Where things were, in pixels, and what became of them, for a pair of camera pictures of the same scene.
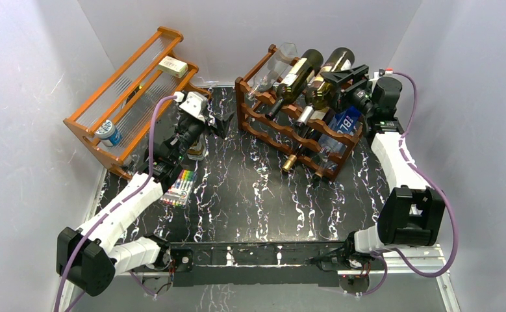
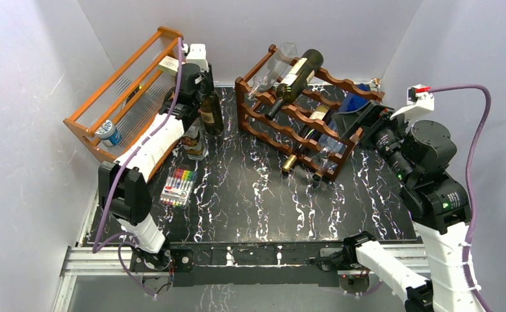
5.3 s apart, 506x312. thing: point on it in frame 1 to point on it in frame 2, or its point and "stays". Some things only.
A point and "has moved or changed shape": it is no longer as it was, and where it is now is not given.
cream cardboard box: [173, 66] stays
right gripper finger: [339, 77] to [347, 123]
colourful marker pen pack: [179, 192] stays
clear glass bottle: [273, 71] stays
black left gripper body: [190, 134] to [207, 85]
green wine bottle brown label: [322, 90] has moved or changed shape
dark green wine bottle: [295, 80] stays
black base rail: [301, 263] stays
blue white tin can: [109, 136] stays
